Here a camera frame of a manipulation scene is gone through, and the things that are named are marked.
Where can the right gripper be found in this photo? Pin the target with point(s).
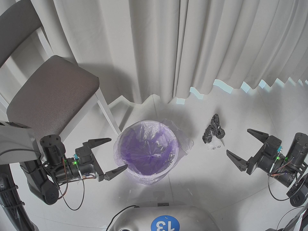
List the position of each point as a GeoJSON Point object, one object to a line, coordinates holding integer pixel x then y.
{"type": "Point", "coordinates": [261, 163]}

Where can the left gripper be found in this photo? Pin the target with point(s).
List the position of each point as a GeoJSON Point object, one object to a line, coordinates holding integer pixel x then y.
{"type": "Point", "coordinates": [86, 171]}

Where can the purple plastic bag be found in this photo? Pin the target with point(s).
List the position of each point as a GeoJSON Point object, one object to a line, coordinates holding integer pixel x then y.
{"type": "Point", "coordinates": [144, 148]}

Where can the black plastic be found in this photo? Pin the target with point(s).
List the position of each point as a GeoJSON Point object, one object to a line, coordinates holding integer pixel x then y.
{"type": "Point", "coordinates": [215, 124]}

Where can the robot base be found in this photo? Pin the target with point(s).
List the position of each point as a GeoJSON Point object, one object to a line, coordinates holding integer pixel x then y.
{"type": "Point", "coordinates": [192, 220]}

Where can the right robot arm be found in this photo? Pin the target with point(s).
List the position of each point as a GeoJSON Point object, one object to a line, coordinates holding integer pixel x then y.
{"type": "Point", "coordinates": [298, 150]}

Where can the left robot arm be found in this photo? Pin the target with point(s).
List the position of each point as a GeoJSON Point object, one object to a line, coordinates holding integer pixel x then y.
{"type": "Point", "coordinates": [14, 141]}

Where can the white trash bin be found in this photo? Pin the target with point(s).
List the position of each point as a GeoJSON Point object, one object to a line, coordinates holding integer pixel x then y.
{"type": "Point", "coordinates": [154, 178]}

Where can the clear printed wrapper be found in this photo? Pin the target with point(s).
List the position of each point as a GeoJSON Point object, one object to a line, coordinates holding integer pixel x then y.
{"type": "Point", "coordinates": [218, 146]}

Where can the grey padded white chair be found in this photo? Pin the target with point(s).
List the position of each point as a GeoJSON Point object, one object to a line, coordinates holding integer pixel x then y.
{"type": "Point", "coordinates": [53, 92]}

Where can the white curtain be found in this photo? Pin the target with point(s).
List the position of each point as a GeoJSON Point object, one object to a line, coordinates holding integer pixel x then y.
{"type": "Point", "coordinates": [240, 32]}
{"type": "Point", "coordinates": [120, 32]}

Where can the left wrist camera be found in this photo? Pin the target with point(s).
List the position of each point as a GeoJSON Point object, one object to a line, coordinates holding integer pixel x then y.
{"type": "Point", "coordinates": [84, 156]}

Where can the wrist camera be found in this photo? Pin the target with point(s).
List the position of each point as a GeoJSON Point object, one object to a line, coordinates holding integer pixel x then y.
{"type": "Point", "coordinates": [84, 156]}
{"type": "Point", "coordinates": [273, 144]}

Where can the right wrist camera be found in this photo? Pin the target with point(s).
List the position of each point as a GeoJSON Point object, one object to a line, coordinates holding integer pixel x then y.
{"type": "Point", "coordinates": [273, 144]}

